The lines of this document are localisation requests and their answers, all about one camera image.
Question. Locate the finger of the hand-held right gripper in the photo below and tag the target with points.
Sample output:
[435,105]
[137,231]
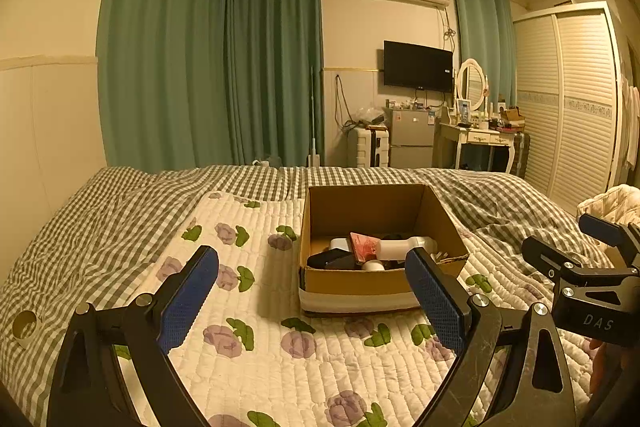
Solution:
[600,225]
[545,254]

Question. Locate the white plastic bottle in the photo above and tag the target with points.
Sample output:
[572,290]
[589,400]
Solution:
[400,247]

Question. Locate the grey checked blanket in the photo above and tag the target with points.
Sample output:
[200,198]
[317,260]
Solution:
[100,232]

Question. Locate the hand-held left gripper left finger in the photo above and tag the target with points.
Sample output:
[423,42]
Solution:
[192,297]

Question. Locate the clear plastic bag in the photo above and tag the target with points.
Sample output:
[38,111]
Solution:
[367,115]

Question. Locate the floral quilted mat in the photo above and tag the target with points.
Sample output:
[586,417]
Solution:
[300,382]

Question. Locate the small cardboard box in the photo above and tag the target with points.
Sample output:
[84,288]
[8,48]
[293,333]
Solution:
[512,113]

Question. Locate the white dressing table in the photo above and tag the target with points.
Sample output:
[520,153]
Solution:
[475,138]

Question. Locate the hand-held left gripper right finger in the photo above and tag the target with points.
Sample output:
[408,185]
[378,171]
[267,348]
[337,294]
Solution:
[435,297]

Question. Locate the person's right hand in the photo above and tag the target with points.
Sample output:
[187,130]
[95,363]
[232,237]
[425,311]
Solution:
[599,367]

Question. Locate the small photo frame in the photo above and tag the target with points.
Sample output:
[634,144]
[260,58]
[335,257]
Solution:
[464,108]

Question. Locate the red packet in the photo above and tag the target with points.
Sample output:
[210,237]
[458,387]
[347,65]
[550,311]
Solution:
[362,247]

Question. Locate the white quilted jacket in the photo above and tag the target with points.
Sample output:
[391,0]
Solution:
[610,202]

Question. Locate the white mop pole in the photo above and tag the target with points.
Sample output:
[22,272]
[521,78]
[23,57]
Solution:
[312,117]

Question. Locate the white louvred wardrobe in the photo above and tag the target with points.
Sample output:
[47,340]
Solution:
[570,107]

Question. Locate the hanging white cloth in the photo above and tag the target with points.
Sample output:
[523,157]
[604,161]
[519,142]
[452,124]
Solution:
[631,107]

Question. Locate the white charger plug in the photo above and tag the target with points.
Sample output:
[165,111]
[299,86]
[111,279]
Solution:
[340,243]

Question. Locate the white round lid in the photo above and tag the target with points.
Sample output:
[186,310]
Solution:
[372,265]

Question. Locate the oval vanity mirror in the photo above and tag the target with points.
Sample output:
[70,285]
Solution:
[472,82]

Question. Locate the narrow green curtain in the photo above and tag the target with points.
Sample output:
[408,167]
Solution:
[485,47]

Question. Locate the silver small fridge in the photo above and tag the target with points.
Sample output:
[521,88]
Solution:
[411,137]

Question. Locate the white suitcase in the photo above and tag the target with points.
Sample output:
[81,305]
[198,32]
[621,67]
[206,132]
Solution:
[367,147]

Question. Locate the black power bank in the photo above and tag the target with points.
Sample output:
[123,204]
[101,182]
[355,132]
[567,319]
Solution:
[330,260]

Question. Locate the black wall television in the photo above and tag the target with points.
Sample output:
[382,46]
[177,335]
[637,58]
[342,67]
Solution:
[417,66]

